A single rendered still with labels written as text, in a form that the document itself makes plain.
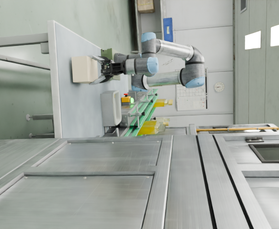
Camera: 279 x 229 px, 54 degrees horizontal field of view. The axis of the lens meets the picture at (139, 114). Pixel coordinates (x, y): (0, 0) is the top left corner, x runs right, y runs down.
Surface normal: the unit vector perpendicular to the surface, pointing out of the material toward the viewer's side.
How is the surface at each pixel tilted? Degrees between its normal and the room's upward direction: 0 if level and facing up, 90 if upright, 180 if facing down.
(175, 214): 90
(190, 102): 90
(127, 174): 90
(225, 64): 90
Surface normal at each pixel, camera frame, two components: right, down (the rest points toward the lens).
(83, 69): -0.15, 0.07
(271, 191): -0.07, -0.98
